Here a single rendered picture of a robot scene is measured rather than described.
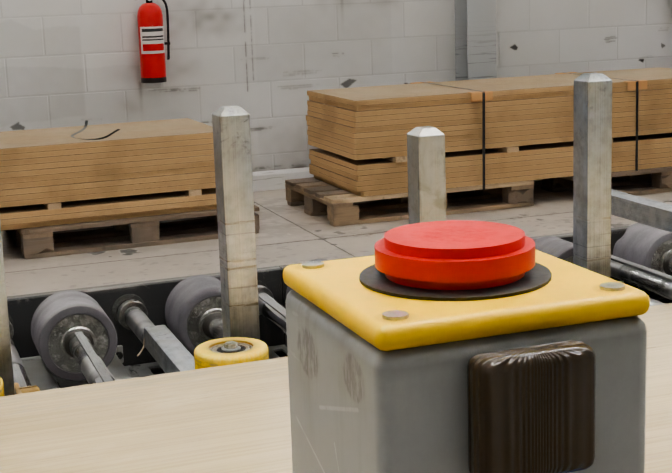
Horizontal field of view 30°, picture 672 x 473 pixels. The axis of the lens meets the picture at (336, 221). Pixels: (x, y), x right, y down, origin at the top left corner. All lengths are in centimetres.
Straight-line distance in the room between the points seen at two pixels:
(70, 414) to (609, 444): 94
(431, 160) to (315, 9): 638
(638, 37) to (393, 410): 865
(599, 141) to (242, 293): 49
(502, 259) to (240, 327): 116
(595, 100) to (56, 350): 81
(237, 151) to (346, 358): 113
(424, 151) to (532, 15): 700
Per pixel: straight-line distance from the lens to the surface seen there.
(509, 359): 28
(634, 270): 209
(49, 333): 180
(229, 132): 141
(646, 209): 185
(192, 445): 111
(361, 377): 29
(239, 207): 142
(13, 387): 142
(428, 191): 150
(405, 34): 808
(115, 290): 196
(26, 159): 621
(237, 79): 772
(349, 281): 31
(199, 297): 183
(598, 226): 162
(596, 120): 160
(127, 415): 120
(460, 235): 31
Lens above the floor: 130
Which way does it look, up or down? 11 degrees down
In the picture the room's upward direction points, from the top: 2 degrees counter-clockwise
